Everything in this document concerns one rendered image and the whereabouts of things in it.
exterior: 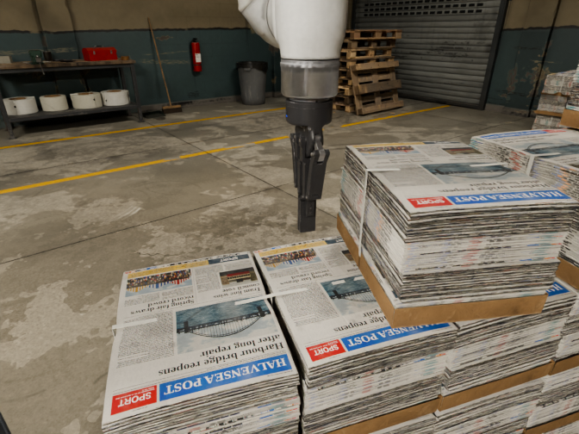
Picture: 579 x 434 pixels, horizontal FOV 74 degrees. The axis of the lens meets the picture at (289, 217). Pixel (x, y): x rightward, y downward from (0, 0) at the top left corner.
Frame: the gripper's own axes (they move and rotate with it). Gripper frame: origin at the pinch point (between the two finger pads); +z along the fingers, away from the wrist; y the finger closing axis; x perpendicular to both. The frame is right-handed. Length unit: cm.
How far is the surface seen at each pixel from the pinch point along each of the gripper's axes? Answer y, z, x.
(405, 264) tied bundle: -15.3, 3.9, -11.3
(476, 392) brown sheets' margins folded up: -19, 37, -31
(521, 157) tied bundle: 3, -5, -51
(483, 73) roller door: 514, 39, -518
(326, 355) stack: -17.3, 17.1, 2.6
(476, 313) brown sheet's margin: -18.7, 14.8, -25.3
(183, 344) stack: -8.0, 17.2, 24.3
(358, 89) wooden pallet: 527, 59, -284
